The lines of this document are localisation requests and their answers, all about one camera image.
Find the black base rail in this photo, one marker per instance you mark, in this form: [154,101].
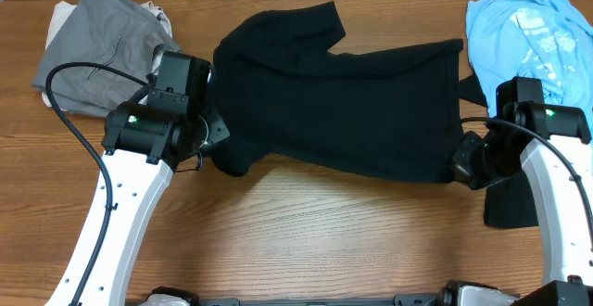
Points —
[398,300]

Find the black t-shirt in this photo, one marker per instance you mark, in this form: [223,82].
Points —
[392,114]

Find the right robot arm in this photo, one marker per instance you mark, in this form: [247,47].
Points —
[550,144]

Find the grey folded shorts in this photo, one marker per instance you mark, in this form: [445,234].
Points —
[120,34]

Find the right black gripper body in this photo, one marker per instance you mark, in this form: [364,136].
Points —
[468,162]

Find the light blue t-shirt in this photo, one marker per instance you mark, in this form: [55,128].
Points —
[549,40]

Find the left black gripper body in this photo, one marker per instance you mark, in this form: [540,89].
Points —
[211,129]

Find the white folded garment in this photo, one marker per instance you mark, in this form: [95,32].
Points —
[61,12]

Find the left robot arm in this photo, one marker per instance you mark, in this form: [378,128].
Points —
[146,137]

